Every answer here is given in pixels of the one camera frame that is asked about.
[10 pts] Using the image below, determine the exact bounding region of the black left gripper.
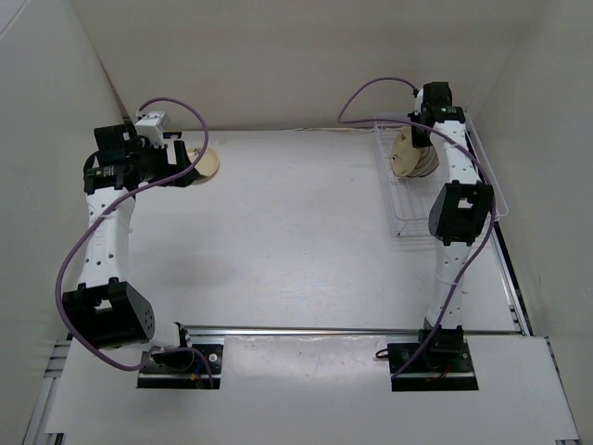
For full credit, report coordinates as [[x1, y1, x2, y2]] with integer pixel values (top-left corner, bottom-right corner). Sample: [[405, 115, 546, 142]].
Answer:
[[127, 138, 199, 188]]

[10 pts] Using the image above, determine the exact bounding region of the beige plate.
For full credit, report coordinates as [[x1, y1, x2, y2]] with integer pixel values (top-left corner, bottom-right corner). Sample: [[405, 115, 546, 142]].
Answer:
[[192, 148, 220, 185]]

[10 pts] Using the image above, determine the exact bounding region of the white wire dish rack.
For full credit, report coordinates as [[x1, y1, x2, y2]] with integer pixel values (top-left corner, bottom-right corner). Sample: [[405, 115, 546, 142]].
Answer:
[[372, 112, 510, 240]]

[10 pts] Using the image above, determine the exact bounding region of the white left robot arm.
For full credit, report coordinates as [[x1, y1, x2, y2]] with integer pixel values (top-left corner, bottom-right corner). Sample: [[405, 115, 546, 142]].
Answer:
[[61, 123, 198, 371]]

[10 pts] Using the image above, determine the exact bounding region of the green rimmed white plate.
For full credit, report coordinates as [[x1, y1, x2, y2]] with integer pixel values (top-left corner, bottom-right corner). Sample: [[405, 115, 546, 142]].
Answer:
[[390, 127, 419, 177]]

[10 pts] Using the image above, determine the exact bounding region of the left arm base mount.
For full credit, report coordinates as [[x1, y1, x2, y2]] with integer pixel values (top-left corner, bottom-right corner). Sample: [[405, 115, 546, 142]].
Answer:
[[136, 337, 224, 390]]

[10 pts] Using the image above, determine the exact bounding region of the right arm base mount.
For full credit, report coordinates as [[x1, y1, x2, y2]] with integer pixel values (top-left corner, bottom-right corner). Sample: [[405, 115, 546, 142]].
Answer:
[[375, 325, 479, 392]]

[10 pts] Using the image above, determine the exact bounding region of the aluminium frame rail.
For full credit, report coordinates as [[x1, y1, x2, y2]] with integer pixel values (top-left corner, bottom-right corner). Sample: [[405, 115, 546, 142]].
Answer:
[[26, 328, 585, 444]]

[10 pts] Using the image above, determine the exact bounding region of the orange sunburst plate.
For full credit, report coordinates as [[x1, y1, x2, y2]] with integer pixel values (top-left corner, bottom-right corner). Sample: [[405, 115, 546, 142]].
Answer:
[[409, 146, 439, 178]]

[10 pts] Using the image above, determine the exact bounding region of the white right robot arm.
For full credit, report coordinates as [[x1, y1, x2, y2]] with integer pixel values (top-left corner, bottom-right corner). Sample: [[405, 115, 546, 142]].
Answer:
[[409, 82, 494, 333]]

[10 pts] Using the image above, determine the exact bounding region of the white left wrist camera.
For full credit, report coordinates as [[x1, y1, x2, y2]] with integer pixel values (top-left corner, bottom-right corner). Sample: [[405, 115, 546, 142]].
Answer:
[[134, 111, 169, 146]]

